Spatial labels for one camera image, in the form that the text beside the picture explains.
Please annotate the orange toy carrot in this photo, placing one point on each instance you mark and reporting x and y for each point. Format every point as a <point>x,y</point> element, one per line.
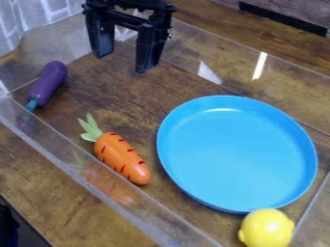
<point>116,152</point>

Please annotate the yellow toy lemon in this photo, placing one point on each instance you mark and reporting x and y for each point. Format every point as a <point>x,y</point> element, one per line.
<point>267,228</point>

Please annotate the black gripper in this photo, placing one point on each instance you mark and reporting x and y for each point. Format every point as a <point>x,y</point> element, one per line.
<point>138,15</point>

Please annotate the purple toy eggplant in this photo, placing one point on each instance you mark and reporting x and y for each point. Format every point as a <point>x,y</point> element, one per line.
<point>53,76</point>

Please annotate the white curtain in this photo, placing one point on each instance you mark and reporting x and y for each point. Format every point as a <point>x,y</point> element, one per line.
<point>22,15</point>

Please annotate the blue round tray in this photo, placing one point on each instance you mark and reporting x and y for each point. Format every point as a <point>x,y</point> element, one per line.
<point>237,154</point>

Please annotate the clear acrylic enclosure wall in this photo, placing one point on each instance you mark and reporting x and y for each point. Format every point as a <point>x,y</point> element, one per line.
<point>224,53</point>

